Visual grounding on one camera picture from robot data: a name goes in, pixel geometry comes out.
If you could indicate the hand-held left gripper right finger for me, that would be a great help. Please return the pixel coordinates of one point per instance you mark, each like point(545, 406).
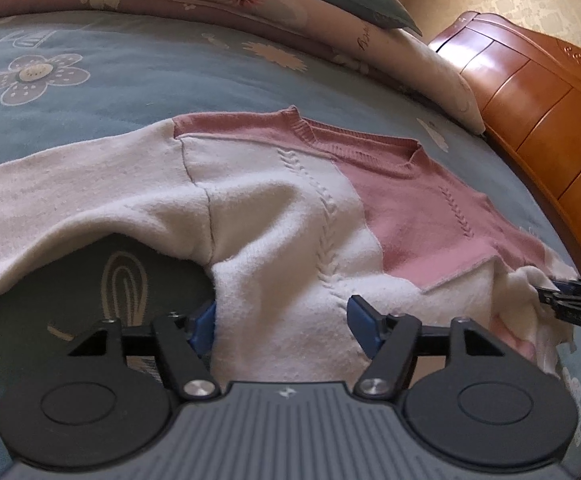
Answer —
point(363, 324)

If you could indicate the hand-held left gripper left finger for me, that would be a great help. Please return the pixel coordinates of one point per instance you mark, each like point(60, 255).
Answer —
point(203, 326)

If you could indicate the pink and white knit sweater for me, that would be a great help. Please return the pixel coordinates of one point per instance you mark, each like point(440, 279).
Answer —
point(270, 240)

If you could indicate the wooden headboard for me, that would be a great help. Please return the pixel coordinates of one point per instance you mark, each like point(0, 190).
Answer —
point(535, 110)

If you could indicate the blue floral bed sheet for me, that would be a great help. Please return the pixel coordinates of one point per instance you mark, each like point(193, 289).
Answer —
point(95, 100)

